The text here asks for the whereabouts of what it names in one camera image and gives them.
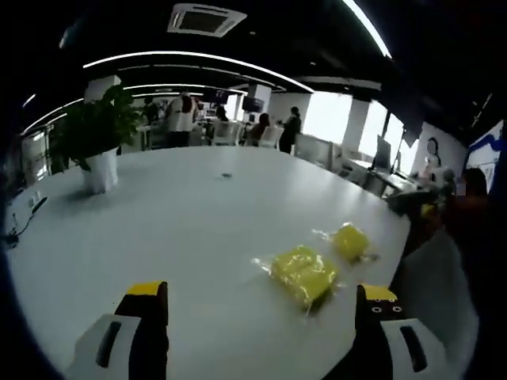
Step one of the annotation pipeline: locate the black table cable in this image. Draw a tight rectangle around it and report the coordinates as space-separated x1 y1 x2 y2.
2 196 48 249

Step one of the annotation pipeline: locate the curved ceiling light strip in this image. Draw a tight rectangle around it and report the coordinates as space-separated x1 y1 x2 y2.
82 50 314 94

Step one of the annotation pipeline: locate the rectangular yellow silicone block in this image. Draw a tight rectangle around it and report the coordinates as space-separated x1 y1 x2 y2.
251 244 341 316

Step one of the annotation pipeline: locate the white plant pot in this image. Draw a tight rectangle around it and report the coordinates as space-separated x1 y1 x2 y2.
81 148 120 195

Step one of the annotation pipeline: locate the round yellow sponge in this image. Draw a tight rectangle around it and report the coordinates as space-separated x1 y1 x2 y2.
311 222 379 264

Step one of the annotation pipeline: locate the person's dark top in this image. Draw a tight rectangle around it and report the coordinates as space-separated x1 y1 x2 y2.
443 193 504 357

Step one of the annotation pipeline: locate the ceiling air conditioner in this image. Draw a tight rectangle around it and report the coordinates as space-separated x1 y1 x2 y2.
166 3 249 39

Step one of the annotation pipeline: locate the white office chair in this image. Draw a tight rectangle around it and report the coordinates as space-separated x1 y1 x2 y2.
212 120 242 146

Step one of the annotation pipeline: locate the blue white wall banner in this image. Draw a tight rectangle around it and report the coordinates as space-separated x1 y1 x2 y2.
467 120 506 187

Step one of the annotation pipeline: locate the green potted plant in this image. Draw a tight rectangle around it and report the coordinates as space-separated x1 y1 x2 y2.
51 85 139 172

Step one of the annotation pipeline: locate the straight ceiling light strip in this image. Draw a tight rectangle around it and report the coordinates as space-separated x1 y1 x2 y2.
342 0 393 59

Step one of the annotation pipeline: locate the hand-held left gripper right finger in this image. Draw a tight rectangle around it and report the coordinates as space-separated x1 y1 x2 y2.
353 283 452 380

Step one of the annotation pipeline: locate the person's head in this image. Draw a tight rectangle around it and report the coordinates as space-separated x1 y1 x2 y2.
463 167 491 197

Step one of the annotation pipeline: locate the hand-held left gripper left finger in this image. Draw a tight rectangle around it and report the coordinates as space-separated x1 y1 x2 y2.
64 280 172 380

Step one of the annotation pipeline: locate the dark desk monitor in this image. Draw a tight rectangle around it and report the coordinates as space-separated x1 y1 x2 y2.
374 134 393 171

